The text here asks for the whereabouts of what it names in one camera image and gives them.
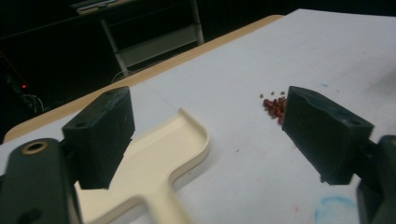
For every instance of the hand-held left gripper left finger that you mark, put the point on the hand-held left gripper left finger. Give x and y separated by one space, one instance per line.
99 137

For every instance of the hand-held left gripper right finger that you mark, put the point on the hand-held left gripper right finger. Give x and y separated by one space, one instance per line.
323 140

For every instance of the pile of red beans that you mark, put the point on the pile of red beans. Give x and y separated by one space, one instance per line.
274 107

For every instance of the cream plastic dustpan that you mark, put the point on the cream plastic dustpan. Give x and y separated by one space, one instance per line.
155 155

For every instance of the wooden table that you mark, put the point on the wooden table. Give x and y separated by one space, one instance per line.
155 70

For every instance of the dark device with red light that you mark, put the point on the dark device with red light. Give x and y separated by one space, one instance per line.
18 83

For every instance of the white table sheet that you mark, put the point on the white table sheet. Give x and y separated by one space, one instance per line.
249 62

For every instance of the white metal desk frame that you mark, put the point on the white metal desk frame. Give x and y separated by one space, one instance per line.
155 46

